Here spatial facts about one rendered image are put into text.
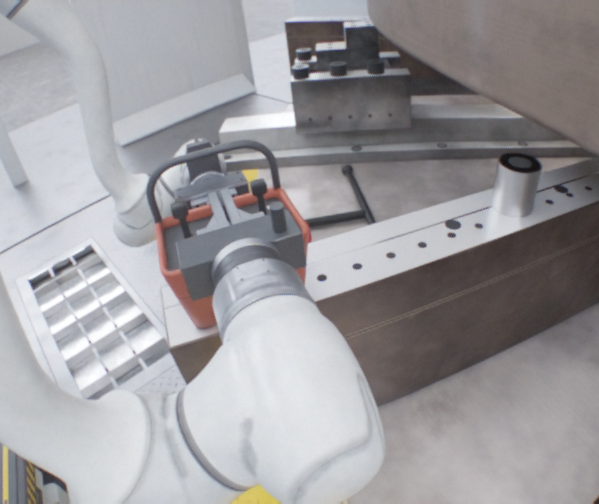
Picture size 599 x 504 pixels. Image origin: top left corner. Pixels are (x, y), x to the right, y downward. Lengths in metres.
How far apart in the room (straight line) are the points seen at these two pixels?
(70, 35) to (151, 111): 2.72
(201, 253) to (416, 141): 1.47
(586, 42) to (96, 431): 0.74
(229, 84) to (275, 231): 3.37
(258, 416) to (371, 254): 0.46
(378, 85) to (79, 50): 1.11
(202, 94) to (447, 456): 3.25
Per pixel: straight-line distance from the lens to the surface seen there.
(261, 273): 0.38
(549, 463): 0.97
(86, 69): 0.83
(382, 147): 1.79
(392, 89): 1.65
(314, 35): 2.85
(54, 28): 0.81
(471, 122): 1.87
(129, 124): 3.43
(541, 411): 1.03
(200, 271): 0.45
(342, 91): 1.64
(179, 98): 3.61
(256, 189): 0.59
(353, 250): 0.72
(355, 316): 0.69
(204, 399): 0.33
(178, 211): 0.58
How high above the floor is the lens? 1.14
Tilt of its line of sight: 39 degrees down
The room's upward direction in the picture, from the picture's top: 8 degrees counter-clockwise
